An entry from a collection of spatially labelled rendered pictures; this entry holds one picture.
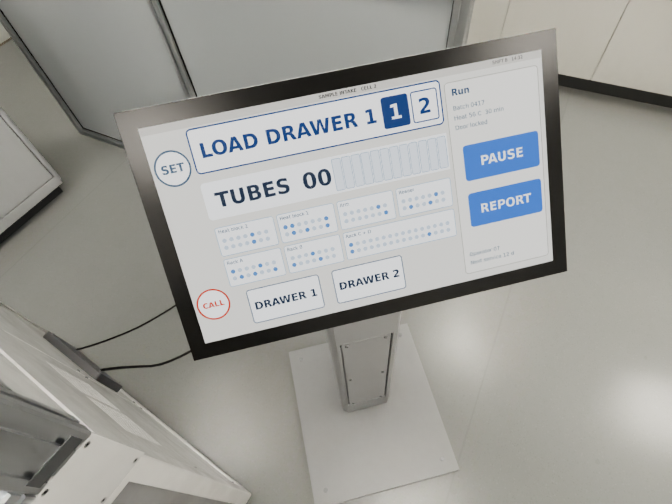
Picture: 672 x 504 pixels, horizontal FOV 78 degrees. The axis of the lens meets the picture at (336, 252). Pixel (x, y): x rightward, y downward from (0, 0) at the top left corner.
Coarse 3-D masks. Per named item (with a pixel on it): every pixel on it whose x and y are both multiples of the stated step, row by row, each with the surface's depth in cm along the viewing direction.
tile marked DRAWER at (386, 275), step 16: (400, 256) 54; (336, 272) 53; (352, 272) 53; (368, 272) 53; (384, 272) 54; (400, 272) 54; (336, 288) 53; (352, 288) 54; (368, 288) 54; (384, 288) 54; (400, 288) 55
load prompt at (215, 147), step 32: (352, 96) 48; (384, 96) 48; (416, 96) 49; (192, 128) 46; (224, 128) 47; (256, 128) 47; (288, 128) 48; (320, 128) 48; (352, 128) 49; (384, 128) 49; (416, 128) 50; (224, 160) 48; (256, 160) 48
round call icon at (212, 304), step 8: (208, 288) 51; (216, 288) 51; (224, 288) 52; (192, 296) 51; (200, 296) 51; (208, 296) 52; (216, 296) 52; (224, 296) 52; (200, 304) 52; (208, 304) 52; (216, 304) 52; (224, 304) 52; (200, 312) 52; (208, 312) 52; (216, 312) 52; (224, 312) 52; (232, 312) 52; (200, 320) 52; (208, 320) 52; (216, 320) 52
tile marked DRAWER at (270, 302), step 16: (256, 288) 52; (272, 288) 52; (288, 288) 53; (304, 288) 53; (320, 288) 53; (256, 304) 53; (272, 304) 53; (288, 304) 53; (304, 304) 53; (320, 304) 54; (256, 320) 53
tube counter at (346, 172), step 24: (408, 144) 50; (432, 144) 50; (312, 168) 49; (336, 168) 50; (360, 168) 50; (384, 168) 50; (408, 168) 51; (432, 168) 51; (312, 192) 50; (336, 192) 50
